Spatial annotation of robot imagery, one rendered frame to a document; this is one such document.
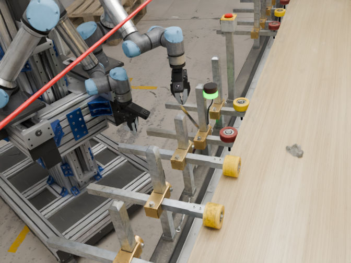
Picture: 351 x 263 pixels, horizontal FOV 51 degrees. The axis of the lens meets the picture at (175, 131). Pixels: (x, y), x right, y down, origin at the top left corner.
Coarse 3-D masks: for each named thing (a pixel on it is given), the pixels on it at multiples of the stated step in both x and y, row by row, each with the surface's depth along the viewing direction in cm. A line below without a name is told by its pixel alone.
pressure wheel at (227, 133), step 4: (224, 128) 168; (228, 128) 168; (232, 128) 167; (220, 132) 166; (224, 132) 166; (228, 132) 165; (232, 132) 166; (236, 132) 165; (220, 136) 166; (224, 136) 164; (228, 136) 163; (232, 136) 163; (236, 136) 164; (224, 140) 165; (228, 140) 164; (232, 140) 164; (228, 148) 171
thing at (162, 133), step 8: (152, 128) 183; (160, 136) 181; (168, 136) 179; (176, 136) 177; (192, 136) 174; (208, 136) 173; (216, 136) 172; (216, 144) 171; (224, 144) 169; (232, 144) 167
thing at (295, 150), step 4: (296, 144) 152; (288, 148) 151; (292, 148) 151; (296, 148) 151; (300, 148) 152; (288, 152) 151; (292, 152) 150; (296, 152) 149; (300, 152) 149; (296, 156) 149
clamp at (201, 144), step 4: (208, 128) 176; (200, 132) 174; (204, 132) 174; (208, 132) 174; (196, 136) 172; (204, 136) 171; (196, 140) 170; (200, 140) 169; (204, 140) 169; (196, 144) 171; (200, 144) 170; (204, 144) 170; (196, 148) 172; (200, 148) 171; (204, 148) 171
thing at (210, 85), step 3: (207, 84) 161; (210, 84) 160; (213, 84) 160; (204, 87) 159; (207, 87) 159; (210, 87) 158; (213, 87) 158; (213, 93) 159; (204, 99) 163; (204, 102) 164; (210, 105) 166; (207, 111) 169; (207, 114) 170; (207, 117) 171; (207, 120) 172; (207, 123) 173
